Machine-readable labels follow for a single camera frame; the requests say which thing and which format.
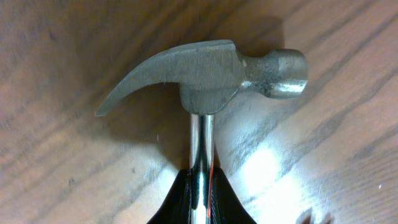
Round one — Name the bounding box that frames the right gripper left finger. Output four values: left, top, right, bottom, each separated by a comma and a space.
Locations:
147, 169, 191, 224

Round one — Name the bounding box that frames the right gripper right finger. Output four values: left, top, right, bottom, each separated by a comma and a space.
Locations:
211, 167, 256, 224

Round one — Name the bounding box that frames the small claw hammer black grip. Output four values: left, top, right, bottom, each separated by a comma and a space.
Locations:
95, 40, 308, 223

